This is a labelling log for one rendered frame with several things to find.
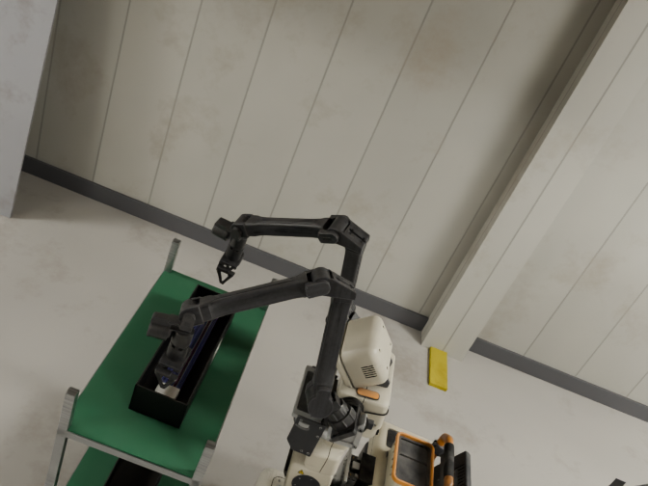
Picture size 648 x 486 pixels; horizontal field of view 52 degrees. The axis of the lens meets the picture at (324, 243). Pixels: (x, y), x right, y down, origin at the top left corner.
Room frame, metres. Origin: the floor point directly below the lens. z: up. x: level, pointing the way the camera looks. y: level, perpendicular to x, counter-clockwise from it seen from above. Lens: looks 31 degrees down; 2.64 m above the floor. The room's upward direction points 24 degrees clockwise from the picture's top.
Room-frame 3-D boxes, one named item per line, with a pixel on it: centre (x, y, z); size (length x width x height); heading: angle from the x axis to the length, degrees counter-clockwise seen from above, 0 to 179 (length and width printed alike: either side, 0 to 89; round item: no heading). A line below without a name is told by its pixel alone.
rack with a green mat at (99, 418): (1.73, 0.30, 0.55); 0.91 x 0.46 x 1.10; 4
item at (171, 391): (1.72, 0.28, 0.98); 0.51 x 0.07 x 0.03; 2
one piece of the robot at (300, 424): (1.74, -0.21, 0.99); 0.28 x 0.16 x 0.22; 2
